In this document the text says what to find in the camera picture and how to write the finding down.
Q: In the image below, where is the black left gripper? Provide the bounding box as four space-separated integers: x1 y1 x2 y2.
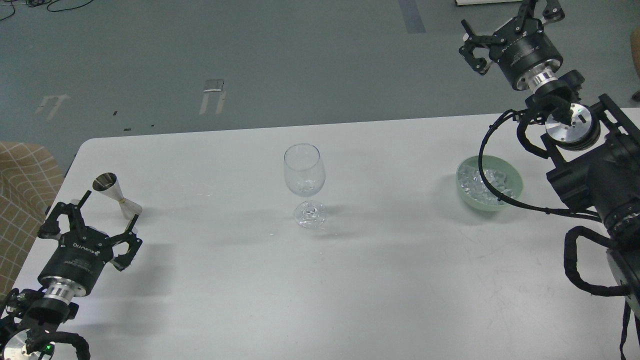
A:
37 192 143 304

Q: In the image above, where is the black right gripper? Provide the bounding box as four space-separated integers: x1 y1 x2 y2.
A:
459 0 565 92

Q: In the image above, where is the steel double jigger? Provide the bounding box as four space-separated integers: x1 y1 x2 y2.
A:
92 172 143 220

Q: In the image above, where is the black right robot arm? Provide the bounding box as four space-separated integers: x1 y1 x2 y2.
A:
458 0 640 350

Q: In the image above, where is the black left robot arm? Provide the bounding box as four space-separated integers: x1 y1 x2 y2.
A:
1 191 143 360

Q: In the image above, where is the pile of clear ice cubes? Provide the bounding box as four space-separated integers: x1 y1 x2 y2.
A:
458 164 516 205

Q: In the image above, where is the clear wine glass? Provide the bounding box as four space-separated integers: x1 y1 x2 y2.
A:
283 143 327 229

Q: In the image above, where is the beige checked chair cushion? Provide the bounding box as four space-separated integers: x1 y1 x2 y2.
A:
0 141 64 296

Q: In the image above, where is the green bowl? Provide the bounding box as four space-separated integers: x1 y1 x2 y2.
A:
454 155 524 212

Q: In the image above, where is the metal floor plate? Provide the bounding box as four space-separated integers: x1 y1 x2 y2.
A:
202 79 225 93

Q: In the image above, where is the black cable on floor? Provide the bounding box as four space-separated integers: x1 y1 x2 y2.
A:
0 0 96 21

